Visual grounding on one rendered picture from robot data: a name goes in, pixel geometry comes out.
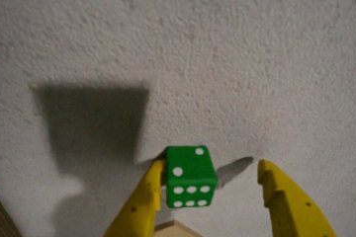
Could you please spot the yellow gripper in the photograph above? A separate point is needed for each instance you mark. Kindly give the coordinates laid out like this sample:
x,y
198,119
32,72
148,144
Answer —
x,y
292,212

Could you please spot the green die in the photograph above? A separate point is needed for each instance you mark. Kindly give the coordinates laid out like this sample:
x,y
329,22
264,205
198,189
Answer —
x,y
190,178

